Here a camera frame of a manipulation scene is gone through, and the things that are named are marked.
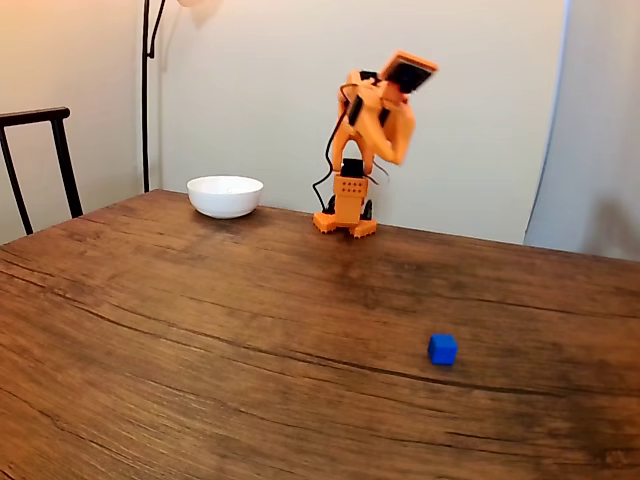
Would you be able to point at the blue cube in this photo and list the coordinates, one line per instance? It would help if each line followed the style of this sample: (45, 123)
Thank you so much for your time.
(442, 350)

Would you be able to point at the white bowl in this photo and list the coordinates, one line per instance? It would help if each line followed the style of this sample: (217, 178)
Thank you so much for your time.
(225, 197)

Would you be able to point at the black table clamp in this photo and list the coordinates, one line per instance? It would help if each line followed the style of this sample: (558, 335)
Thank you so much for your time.
(369, 210)

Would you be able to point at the pale grey curtain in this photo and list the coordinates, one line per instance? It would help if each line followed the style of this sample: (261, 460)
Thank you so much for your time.
(600, 125)

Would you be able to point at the black floor lamp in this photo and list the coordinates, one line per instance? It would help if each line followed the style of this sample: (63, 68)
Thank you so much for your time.
(145, 125)

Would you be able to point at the black chair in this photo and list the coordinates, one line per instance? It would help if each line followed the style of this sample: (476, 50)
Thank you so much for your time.
(60, 150)

